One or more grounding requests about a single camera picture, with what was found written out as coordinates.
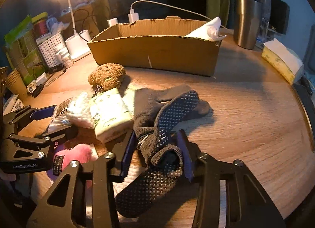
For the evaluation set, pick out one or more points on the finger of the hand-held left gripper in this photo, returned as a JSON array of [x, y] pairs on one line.
[[41, 114], [64, 133]]

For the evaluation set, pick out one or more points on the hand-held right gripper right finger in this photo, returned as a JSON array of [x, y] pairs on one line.
[[183, 151]]

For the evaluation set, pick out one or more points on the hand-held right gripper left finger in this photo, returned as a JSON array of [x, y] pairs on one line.
[[128, 154]]

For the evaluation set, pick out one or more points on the pink snack packet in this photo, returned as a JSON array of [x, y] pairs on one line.
[[81, 153]]

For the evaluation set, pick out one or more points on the clear snack packet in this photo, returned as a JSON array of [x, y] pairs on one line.
[[78, 109]]

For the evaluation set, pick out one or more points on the black non-slip sock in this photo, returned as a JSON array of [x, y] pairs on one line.
[[147, 188], [147, 109]]

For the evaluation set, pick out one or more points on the yellow-white snack packet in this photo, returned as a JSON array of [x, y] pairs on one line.
[[110, 117]]

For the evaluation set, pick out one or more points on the cardboard box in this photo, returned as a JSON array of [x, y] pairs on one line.
[[152, 53]]

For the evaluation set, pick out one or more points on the white patterned small case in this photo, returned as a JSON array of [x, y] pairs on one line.
[[33, 86]]

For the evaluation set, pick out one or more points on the white small box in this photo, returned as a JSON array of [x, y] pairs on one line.
[[12, 105]]

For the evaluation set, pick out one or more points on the stack of paper cups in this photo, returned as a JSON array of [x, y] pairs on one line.
[[16, 82]]

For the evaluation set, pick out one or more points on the black key fob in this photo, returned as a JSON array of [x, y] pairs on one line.
[[55, 68]]

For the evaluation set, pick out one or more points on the white pill bottle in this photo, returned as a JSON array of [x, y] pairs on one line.
[[67, 61], [61, 51]]

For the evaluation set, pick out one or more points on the green package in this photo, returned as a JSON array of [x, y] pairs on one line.
[[24, 50]]

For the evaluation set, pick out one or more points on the white woven basket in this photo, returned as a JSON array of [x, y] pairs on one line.
[[50, 48]]

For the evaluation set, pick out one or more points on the white desk lamp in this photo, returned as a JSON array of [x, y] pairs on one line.
[[78, 45]]

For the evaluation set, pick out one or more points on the red jar with yellow lid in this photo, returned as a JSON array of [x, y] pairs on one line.
[[40, 27]]

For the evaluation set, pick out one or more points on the white plastic bag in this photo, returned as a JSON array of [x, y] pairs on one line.
[[56, 26]]

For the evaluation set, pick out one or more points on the brown cardboard carton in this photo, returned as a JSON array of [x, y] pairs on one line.
[[86, 16]]

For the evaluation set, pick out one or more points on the clear plastic bag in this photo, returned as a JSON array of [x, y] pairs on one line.
[[82, 0]]

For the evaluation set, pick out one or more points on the white cloth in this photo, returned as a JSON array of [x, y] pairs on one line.
[[206, 30]]

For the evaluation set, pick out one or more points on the yellow tissue box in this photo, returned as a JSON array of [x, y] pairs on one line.
[[278, 63]]

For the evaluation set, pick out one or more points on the steel tumbler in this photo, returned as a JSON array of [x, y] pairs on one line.
[[246, 21]]

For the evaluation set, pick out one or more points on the clear water bottle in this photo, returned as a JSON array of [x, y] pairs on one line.
[[266, 9]]

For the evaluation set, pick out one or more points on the black television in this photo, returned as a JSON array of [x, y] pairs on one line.
[[280, 13]]

